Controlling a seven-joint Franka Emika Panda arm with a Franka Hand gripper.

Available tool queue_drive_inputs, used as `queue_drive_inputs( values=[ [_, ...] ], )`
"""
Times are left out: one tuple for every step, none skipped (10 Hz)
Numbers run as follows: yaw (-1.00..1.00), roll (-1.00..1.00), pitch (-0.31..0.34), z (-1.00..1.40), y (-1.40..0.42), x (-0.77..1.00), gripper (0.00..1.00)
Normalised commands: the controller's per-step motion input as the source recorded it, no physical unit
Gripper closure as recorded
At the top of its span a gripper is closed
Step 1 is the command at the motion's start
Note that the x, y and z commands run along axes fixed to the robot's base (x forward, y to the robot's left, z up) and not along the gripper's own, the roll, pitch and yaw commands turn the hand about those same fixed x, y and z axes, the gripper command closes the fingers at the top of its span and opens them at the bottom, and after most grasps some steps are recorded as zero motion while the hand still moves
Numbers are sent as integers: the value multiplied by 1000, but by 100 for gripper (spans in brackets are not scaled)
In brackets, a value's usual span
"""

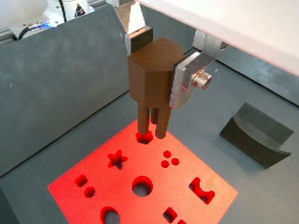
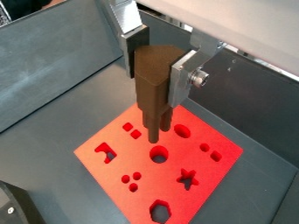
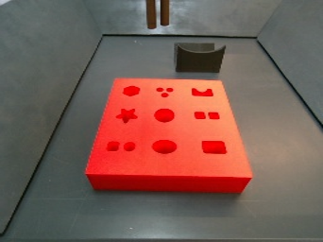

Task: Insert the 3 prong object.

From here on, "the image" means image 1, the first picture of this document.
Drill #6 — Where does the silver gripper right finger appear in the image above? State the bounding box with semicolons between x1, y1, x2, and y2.
170;30;227;109

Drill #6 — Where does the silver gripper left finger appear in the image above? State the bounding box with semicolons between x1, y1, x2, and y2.
126;25;154;54

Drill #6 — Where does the brown three prong peg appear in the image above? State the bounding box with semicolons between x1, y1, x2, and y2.
127;38;183;139

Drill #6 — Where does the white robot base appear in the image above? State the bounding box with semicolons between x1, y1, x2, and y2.
9;0;105;40

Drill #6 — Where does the red shape sorter block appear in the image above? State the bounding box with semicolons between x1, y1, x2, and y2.
48;123;239;224

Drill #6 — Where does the black curved holder bracket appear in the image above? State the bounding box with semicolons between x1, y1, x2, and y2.
219;102;295;169

